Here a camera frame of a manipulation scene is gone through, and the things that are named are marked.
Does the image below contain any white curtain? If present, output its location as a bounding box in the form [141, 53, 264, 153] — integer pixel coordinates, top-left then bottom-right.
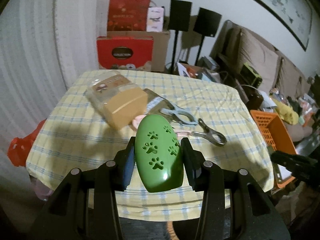
[0, 0, 116, 205]

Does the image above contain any yellow cloth on sofa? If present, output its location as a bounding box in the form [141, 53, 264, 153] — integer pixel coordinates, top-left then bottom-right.
[272, 99, 299, 125]

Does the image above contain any tan boxed packet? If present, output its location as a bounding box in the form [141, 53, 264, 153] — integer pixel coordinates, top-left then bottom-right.
[86, 70, 148, 130]

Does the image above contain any grey clothes clip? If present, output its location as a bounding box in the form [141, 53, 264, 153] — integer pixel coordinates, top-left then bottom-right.
[190, 118, 227, 147]

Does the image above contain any blue clothes clip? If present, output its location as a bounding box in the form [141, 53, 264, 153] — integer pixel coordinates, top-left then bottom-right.
[160, 103, 198, 126]

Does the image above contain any brown cardboard box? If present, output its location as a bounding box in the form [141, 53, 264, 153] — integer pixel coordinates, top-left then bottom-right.
[107, 30, 170, 72]

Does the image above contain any black speaker on stand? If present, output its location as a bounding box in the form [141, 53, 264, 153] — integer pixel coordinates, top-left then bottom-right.
[193, 7, 222, 65]
[168, 0, 192, 74]

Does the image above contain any brown sofa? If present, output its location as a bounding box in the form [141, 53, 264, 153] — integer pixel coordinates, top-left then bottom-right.
[211, 20, 311, 110]

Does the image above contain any pink clothes clip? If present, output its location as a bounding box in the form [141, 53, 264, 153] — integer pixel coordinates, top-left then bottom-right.
[131, 114, 193, 138]

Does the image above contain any middle beige cushion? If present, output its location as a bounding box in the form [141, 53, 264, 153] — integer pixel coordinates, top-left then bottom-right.
[276, 57, 308, 99]

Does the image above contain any green paw print case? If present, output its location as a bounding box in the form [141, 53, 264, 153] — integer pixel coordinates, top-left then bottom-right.
[135, 114, 184, 193]

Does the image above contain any red plastic bag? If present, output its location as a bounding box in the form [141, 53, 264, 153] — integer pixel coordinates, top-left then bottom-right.
[7, 119, 46, 167]

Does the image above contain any green black power station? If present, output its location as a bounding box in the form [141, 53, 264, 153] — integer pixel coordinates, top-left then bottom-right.
[240, 62, 263, 88]

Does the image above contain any red collection gift box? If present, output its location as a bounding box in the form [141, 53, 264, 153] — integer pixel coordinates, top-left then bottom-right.
[97, 36, 153, 69]

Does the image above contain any framed ink painting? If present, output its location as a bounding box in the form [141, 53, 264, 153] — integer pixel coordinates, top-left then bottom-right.
[255, 0, 312, 50]

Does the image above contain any olive card packet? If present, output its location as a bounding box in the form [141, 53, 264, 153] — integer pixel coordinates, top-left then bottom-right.
[143, 88, 174, 116]

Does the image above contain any large beige cushion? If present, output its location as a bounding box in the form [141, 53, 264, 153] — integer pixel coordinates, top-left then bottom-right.
[237, 29, 279, 90]

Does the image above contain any right black speaker on stand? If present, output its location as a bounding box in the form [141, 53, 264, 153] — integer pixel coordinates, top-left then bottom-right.
[193, 7, 222, 65]

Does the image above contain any orange plastic basket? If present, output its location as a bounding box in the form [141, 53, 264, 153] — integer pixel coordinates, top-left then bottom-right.
[250, 110, 297, 189]

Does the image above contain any left black speaker on stand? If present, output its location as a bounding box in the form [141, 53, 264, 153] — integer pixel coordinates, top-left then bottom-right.
[168, 0, 192, 74]

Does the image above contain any small pink white box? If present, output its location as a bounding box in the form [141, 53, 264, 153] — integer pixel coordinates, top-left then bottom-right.
[146, 7, 164, 32]

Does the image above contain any red gift box upper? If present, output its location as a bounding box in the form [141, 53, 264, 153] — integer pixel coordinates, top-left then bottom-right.
[107, 0, 151, 31]

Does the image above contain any yellow checked tablecloth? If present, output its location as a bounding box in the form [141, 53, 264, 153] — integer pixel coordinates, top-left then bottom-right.
[26, 70, 274, 222]

